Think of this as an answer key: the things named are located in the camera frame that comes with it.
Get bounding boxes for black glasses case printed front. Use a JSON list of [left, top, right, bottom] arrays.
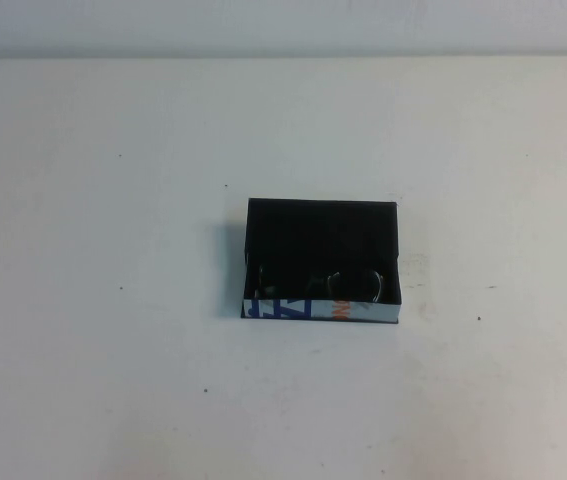
[[240, 197, 404, 327]]

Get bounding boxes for black framed glasses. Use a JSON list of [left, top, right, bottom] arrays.
[[254, 263, 390, 304]]

